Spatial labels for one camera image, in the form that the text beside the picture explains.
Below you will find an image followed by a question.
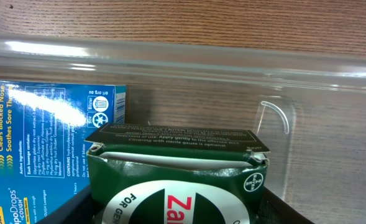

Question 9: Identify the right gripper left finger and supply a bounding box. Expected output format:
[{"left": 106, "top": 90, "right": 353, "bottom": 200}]
[{"left": 37, "top": 186, "right": 93, "bottom": 224}]

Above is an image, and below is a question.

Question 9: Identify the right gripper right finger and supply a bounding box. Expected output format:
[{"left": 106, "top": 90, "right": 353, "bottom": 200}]
[{"left": 257, "top": 187, "right": 314, "bottom": 224}]

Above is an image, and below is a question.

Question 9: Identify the green Zam-Buk box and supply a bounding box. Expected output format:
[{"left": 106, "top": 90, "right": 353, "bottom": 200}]
[{"left": 86, "top": 123, "right": 269, "bottom": 224}]

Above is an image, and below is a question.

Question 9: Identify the blue VapoDrops box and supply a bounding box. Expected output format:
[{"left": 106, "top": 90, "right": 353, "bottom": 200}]
[{"left": 0, "top": 80, "right": 127, "bottom": 223}]

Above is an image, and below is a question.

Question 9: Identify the clear plastic container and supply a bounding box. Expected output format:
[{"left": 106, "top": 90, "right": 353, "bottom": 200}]
[{"left": 0, "top": 34, "right": 366, "bottom": 223}]

